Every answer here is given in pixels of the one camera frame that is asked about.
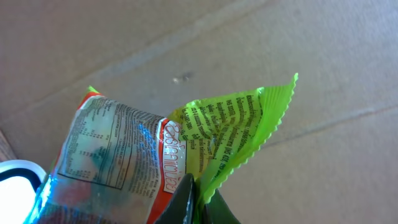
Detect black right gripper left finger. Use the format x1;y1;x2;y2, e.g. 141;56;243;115
154;174;196;224

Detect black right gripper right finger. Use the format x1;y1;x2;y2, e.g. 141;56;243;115
201;189;241;224

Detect green Haribo gummy bag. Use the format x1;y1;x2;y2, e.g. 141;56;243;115
26;76;298;223

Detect white barcode scanner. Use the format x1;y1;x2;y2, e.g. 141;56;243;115
1;159;46;224

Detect cardboard back board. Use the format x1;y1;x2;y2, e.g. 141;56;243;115
1;0;397;223

